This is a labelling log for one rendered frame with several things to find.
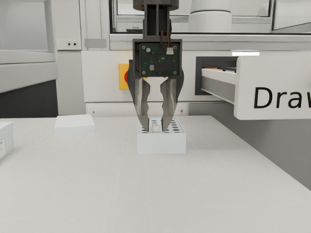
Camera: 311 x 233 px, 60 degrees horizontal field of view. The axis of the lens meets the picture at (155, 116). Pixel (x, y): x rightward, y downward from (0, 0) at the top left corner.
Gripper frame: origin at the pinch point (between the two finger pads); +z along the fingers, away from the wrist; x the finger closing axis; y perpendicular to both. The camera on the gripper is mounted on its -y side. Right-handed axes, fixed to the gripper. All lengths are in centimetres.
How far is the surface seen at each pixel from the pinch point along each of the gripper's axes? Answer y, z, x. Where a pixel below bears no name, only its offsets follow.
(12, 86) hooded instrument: -61, -1, -53
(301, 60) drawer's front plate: 1.0, -10.8, 24.7
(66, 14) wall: -356, -73, -109
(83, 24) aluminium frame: -31.6, -20.2, -18.2
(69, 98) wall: -357, 46, -113
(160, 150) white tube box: 2.0, 4.4, 0.9
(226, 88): -9.9, -4.9, 15.5
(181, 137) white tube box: 2.0, 2.3, 4.5
